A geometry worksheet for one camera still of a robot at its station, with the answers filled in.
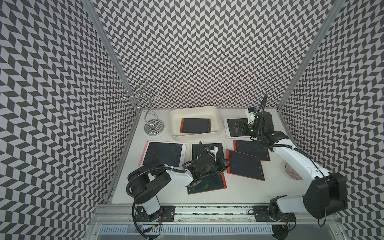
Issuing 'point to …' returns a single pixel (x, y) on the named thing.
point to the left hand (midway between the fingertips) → (234, 163)
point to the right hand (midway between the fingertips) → (236, 127)
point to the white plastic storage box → (176, 114)
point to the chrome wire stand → (153, 126)
